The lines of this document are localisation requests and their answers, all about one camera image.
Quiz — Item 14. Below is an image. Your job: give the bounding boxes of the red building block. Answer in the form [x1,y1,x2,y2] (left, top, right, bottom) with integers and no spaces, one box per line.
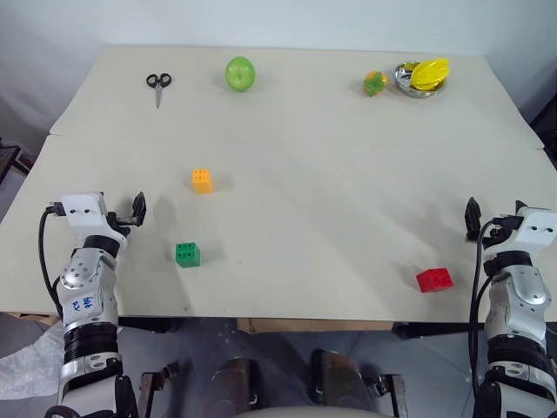
[415,266,455,294]

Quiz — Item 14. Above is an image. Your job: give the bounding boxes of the black table frame bar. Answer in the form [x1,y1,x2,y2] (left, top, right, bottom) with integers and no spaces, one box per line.
[390,320,476,341]

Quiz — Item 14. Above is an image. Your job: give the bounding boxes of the dark furniture piece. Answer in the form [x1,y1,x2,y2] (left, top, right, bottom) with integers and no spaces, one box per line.
[529,102,557,172]

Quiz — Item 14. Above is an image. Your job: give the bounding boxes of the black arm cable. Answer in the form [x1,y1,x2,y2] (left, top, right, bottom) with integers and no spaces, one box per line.
[466,216,501,395]
[37,200,67,320]

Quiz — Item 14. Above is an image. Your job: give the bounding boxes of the yellow toy fruit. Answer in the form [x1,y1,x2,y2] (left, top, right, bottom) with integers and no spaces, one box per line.
[410,57,451,92]

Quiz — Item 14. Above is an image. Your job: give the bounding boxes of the black handled scissors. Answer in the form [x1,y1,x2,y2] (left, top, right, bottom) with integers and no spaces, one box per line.
[145,71,173,111]

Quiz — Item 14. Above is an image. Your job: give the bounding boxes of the dark metal rack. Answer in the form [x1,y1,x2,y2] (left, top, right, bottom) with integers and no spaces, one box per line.
[0,138,37,186]

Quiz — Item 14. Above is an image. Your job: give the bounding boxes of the rusty metal bracket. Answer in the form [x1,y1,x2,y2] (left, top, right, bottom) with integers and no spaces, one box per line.
[138,360,180,418]
[369,371,409,418]

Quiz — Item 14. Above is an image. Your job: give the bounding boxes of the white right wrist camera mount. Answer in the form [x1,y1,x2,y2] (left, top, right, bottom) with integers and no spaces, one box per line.
[514,206,557,263]

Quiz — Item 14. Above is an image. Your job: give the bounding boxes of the green building block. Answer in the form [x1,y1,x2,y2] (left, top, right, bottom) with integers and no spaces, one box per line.
[174,240,202,269]

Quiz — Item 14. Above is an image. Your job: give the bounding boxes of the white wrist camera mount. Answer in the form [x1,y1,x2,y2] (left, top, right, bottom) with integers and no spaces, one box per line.
[514,206,557,263]
[60,191,131,246]

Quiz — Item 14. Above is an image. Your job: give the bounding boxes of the orange and green toy fruit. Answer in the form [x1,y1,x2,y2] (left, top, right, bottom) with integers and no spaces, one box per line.
[362,70,390,98]

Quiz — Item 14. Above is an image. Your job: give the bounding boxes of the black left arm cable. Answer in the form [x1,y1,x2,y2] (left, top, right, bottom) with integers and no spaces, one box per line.
[37,200,67,320]

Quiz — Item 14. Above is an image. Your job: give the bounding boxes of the green apple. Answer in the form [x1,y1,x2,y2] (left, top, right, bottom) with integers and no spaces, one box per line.
[224,56,258,94]

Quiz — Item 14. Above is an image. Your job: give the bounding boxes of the steel bowl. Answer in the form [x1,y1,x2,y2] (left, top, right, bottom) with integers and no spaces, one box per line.
[393,61,450,99]

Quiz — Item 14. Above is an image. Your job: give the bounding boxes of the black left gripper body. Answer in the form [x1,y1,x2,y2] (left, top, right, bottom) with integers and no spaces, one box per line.
[105,211,138,239]

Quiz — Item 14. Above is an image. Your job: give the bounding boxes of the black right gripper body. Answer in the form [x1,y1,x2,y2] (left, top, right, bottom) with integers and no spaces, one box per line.
[477,224,520,254]

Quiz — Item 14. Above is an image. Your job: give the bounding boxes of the white plastic bag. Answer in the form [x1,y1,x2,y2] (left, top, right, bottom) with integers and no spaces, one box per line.
[0,320,67,401]

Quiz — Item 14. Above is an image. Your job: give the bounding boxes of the dark rounded robot foot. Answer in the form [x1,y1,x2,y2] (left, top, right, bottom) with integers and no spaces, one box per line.
[307,347,375,414]
[204,355,260,418]

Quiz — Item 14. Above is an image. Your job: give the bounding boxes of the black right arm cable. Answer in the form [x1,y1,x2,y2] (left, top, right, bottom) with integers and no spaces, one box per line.
[466,216,501,395]

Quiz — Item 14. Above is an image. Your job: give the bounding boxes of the brown cardboard sheet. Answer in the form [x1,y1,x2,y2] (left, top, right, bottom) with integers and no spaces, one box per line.
[236,318,393,334]

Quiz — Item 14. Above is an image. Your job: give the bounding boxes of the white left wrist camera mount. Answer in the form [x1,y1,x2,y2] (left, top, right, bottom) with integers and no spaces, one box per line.
[60,191,131,246]

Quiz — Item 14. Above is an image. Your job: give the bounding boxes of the yellow building block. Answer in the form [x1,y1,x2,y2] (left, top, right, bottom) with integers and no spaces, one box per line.
[191,167,215,195]

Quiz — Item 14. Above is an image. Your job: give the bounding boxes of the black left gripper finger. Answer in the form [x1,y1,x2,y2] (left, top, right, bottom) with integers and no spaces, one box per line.
[131,191,147,227]

